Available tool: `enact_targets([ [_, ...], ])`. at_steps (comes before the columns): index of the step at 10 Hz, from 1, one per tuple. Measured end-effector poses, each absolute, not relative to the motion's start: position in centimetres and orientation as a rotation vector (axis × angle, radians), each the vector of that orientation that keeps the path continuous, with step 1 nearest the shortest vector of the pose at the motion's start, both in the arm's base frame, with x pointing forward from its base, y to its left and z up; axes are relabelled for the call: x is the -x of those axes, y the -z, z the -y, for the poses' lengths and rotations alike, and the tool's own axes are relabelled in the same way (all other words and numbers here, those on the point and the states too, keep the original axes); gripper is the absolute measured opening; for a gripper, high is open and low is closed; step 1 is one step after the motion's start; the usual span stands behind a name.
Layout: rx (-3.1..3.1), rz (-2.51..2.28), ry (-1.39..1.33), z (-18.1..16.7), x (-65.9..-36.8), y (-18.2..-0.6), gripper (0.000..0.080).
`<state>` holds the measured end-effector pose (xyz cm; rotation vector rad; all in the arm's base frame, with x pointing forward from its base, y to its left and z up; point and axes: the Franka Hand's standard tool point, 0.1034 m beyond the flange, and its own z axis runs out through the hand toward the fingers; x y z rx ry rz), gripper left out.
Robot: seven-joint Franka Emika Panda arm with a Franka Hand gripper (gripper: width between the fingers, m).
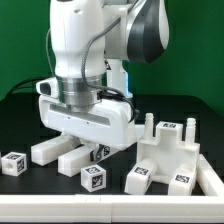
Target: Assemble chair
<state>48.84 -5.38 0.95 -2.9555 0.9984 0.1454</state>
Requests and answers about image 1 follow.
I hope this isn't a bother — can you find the white L-shaped border fence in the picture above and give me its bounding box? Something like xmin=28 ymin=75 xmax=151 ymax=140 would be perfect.
xmin=0 ymin=156 xmax=224 ymax=223

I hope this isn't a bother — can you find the white long side bar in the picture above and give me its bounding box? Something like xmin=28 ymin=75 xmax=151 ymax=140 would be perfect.
xmin=57 ymin=141 xmax=121 ymax=177
xmin=31 ymin=134 xmax=81 ymax=166

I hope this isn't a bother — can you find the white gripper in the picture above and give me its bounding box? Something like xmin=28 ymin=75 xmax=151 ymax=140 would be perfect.
xmin=39 ymin=95 xmax=137 ymax=163

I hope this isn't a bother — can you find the white cube nut far left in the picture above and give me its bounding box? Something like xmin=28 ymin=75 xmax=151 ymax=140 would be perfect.
xmin=1 ymin=152 xmax=27 ymax=176

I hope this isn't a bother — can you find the black cable bundle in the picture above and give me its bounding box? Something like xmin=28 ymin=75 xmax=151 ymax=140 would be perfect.
xmin=4 ymin=77 xmax=51 ymax=98

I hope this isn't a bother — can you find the white cube nut with tag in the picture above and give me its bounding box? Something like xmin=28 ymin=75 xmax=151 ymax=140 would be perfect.
xmin=81 ymin=164 xmax=106 ymax=192

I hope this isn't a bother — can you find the grey cable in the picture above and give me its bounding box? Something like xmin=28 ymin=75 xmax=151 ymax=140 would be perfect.
xmin=44 ymin=0 xmax=141 ymax=124

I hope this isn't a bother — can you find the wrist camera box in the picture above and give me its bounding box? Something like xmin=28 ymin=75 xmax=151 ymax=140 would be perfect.
xmin=36 ymin=77 xmax=59 ymax=98

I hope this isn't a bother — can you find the white chair seat part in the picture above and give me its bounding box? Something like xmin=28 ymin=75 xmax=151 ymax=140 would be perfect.
xmin=136 ymin=113 xmax=200 ymax=184

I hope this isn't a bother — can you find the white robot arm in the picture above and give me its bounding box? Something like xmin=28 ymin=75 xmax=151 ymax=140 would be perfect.
xmin=31 ymin=0 xmax=169 ymax=165

